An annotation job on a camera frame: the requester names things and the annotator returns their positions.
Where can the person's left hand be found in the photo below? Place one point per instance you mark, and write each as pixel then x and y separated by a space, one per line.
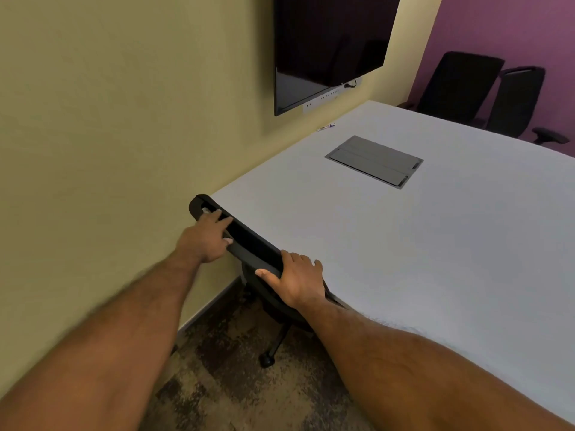
pixel 202 242

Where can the person's right hand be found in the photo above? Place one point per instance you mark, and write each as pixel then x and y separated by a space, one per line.
pixel 301 282

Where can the black office chair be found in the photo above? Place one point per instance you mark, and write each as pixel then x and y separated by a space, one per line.
pixel 458 85
pixel 516 103
pixel 251 249

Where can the person's left forearm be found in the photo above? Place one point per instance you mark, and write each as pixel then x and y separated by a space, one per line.
pixel 90 345

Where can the person's right forearm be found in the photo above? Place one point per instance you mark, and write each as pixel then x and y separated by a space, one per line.
pixel 404 377

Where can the grey meeting table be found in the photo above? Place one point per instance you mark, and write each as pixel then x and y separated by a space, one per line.
pixel 404 246

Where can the small white marker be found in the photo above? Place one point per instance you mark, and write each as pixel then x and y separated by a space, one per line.
pixel 325 127

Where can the black power plug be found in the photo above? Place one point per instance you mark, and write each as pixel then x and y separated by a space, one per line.
pixel 350 84

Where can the white wall socket panel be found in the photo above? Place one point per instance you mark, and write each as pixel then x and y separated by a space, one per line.
pixel 332 94

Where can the black wall television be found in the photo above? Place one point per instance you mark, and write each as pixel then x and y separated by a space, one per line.
pixel 323 40

